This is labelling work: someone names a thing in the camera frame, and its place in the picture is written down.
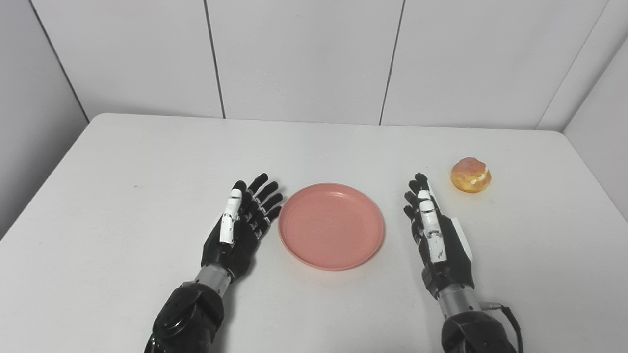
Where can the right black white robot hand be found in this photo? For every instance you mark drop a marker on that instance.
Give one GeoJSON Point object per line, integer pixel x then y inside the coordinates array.
{"type": "Point", "coordinates": [439, 240]}

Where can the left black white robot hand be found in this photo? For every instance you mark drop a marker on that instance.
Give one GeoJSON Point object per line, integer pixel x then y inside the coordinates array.
{"type": "Point", "coordinates": [240, 230]}

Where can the golden cream puff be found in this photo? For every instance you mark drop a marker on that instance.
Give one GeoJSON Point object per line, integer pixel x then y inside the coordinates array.
{"type": "Point", "coordinates": [471, 174]}

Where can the pink round plate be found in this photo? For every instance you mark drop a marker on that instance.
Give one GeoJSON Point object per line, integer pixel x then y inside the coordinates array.
{"type": "Point", "coordinates": [331, 226]}

